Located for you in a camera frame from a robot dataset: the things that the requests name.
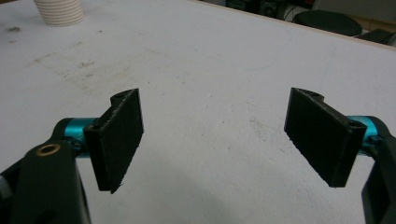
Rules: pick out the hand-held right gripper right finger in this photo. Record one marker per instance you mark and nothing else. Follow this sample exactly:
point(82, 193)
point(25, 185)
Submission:
point(320, 137)

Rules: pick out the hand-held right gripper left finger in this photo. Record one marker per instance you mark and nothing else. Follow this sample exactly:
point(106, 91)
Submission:
point(115, 140)

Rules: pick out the stack of paper cups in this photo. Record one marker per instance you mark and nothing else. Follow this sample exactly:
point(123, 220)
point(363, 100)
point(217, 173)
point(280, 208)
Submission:
point(60, 12)

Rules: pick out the black round stool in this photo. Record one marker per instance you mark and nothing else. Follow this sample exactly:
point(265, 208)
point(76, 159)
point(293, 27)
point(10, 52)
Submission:
point(327, 22)

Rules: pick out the white table mat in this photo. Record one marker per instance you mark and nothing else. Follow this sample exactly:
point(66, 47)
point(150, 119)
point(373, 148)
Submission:
point(211, 62)

